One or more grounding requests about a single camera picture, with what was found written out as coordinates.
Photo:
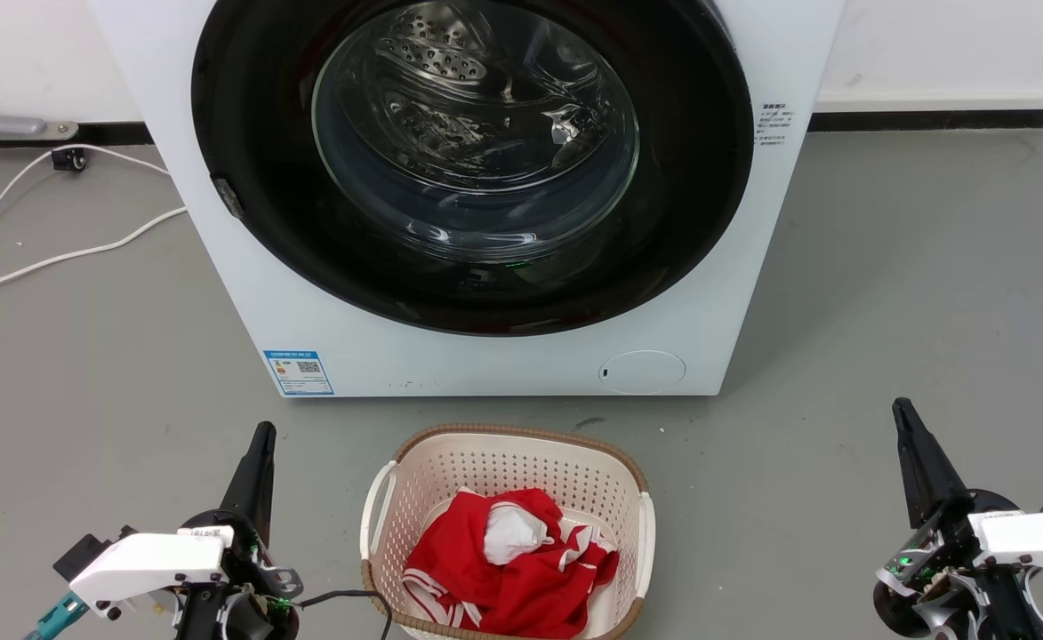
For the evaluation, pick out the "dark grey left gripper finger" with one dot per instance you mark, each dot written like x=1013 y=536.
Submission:
x=254 y=484

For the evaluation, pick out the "white garment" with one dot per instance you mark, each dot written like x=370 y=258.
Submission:
x=510 y=533

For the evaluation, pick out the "small text sticker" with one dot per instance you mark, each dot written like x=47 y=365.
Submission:
x=773 y=124

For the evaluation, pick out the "cream plastic laundry basket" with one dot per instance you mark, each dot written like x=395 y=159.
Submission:
x=503 y=462

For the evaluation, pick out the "blue energy label sticker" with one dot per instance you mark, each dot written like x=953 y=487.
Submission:
x=299 y=372

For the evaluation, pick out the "steel washer drum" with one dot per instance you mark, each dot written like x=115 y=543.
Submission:
x=450 y=62

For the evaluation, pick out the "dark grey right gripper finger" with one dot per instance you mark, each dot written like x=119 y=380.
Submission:
x=926 y=476

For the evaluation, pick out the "round white filter cover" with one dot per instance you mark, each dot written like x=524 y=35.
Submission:
x=643 y=372

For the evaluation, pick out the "round black glass washer door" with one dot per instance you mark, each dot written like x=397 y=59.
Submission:
x=694 y=222

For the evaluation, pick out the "white front-load washing machine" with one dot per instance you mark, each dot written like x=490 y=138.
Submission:
x=219 y=302

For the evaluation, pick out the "red striped garment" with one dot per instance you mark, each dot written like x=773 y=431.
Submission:
x=521 y=596

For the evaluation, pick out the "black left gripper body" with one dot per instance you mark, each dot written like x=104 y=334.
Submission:
x=245 y=613

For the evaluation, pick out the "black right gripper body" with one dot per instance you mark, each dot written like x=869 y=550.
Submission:
x=939 y=578

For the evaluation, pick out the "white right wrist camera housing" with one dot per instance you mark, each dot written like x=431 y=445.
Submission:
x=1037 y=538

